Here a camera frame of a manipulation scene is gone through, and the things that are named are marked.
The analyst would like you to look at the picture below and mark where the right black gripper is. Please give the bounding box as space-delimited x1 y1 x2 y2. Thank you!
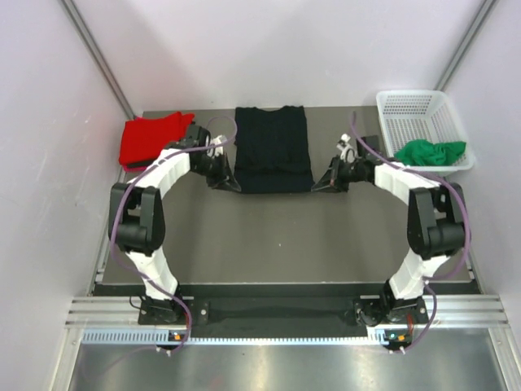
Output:
313 155 366 194

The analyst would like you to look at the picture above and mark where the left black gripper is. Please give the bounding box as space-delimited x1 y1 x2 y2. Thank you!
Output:
191 151 239 192

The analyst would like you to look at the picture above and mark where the black t shirt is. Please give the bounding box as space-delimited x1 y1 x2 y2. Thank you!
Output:
234 106 314 194

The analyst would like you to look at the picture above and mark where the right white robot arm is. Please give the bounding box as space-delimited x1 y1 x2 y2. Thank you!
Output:
312 134 467 327

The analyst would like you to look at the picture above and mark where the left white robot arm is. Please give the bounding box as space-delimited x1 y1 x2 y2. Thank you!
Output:
107 125 241 325

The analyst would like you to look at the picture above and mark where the green crumpled t shirt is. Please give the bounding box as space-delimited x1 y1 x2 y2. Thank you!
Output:
394 139 466 167

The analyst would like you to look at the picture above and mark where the folded pink t shirt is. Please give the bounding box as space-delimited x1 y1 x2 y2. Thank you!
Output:
122 162 147 173

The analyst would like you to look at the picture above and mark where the folded red t shirt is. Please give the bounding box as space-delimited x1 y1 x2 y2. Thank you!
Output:
118 112 195 169

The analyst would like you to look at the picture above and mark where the white plastic basket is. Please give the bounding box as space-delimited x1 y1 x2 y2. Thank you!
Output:
376 90 469 156

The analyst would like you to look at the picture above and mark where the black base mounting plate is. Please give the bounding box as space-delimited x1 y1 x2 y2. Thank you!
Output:
137 297 432 337

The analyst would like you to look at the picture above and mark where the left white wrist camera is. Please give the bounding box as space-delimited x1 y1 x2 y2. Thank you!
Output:
206 135 228 158

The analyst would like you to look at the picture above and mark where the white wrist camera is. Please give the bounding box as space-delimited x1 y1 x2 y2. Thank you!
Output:
336 134 357 164
206 135 228 158

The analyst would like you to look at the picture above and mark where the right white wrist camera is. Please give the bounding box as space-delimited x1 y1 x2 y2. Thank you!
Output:
336 134 357 164

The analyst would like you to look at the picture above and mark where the slotted grey cable duct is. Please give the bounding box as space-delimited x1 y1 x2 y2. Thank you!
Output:
81 328 408 346

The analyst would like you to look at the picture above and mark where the right aluminium corner post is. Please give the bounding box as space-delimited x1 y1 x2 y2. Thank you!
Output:
434 0 499 91

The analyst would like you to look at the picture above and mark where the aluminium corner post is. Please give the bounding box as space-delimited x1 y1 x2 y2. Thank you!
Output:
434 0 499 91
58 0 136 120

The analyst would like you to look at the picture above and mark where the aluminium front rail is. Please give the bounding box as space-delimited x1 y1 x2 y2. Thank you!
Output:
65 295 508 328

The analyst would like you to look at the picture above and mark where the left aluminium corner post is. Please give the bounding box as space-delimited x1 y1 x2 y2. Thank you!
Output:
58 0 136 120

